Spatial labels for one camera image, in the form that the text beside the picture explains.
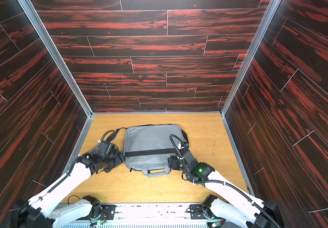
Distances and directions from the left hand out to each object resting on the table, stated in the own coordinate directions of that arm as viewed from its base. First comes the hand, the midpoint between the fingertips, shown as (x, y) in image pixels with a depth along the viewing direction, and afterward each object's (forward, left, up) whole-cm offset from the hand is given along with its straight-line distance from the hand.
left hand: (123, 160), depth 82 cm
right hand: (+1, -30, +3) cm, 30 cm away
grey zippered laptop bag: (+12, -13, -4) cm, 18 cm away
